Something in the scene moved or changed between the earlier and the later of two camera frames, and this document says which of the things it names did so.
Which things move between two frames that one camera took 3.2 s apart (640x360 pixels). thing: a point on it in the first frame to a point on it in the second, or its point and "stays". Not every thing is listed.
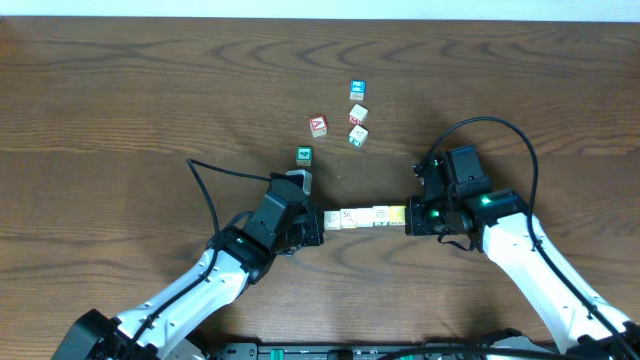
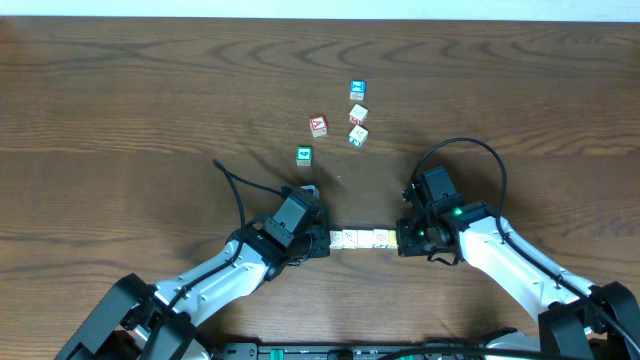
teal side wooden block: (358, 135) stays
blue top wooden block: (358, 89) stays
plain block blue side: (332, 220) to (336, 239)
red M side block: (358, 114) stays
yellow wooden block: (397, 215) to (392, 239)
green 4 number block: (303, 155) stays
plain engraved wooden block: (348, 218) to (349, 239)
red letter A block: (318, 126) stays
